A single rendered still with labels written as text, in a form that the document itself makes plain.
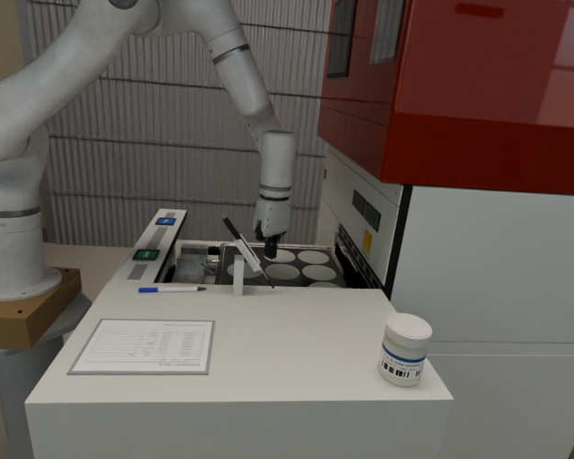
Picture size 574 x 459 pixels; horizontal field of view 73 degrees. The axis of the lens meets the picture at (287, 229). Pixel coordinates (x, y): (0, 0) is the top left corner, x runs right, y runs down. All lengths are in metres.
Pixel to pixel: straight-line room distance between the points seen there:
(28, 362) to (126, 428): 0.56
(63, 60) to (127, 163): 2.45
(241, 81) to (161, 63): 2.33
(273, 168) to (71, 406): 0.62
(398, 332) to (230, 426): 0.29
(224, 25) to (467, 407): 1.15
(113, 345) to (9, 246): 0.42
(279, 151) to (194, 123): 2.30
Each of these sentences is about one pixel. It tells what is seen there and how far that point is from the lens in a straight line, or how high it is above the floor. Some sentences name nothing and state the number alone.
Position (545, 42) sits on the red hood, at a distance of 0.99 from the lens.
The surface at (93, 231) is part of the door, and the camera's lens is 3.64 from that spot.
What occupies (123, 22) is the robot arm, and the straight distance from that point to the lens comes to 0.90.
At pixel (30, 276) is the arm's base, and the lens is 1.10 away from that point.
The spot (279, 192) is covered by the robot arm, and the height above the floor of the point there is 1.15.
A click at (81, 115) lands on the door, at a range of 3.43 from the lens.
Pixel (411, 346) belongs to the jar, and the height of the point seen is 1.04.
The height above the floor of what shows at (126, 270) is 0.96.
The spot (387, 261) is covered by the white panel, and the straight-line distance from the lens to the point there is 0.94.
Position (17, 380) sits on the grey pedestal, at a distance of 1.22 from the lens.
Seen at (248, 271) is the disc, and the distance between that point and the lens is 1.11.
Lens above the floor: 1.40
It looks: 20 degrees down
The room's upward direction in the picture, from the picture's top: 5 degrees clockwise
